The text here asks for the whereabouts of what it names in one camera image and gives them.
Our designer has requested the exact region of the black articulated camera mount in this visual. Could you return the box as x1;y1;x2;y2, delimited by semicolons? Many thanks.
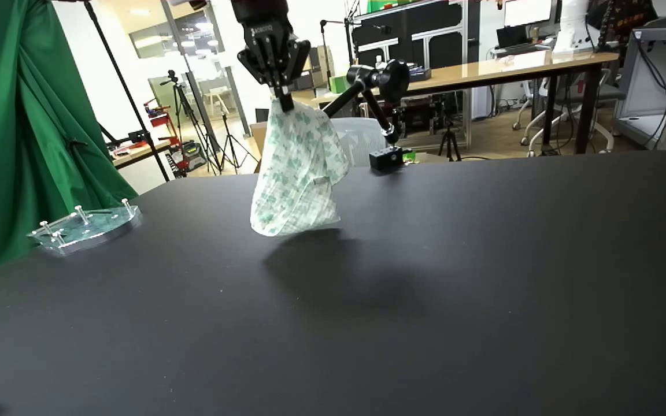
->
321;58;413;175

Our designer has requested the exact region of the grey office chair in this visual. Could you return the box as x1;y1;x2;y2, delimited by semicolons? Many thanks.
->
331;115;397;168

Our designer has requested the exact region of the white cloth with green print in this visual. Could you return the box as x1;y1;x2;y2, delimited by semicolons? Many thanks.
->
248;96;351;239

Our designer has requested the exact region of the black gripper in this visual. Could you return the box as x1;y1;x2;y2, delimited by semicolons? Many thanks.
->
236;19;315;112

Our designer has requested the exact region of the green fabric backdrop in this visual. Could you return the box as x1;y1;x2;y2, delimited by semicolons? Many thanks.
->
0;0;138;285

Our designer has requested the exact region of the small black tripod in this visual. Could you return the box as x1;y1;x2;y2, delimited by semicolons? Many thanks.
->
434;99;464;162

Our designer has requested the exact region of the black camera tripod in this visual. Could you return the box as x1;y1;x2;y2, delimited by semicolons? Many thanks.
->
163;68;228;175

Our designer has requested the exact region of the long wooden desk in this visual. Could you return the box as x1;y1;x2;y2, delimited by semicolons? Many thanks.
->
312;49;621;158

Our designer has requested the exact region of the clear acrylic plate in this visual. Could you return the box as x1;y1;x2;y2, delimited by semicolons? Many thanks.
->
27;196;144;259

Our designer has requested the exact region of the black light stand pole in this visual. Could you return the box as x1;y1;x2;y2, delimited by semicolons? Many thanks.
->
75;0;175;185

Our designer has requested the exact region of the low workbench with red tools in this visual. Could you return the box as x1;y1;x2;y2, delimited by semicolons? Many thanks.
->
109;96;207;179

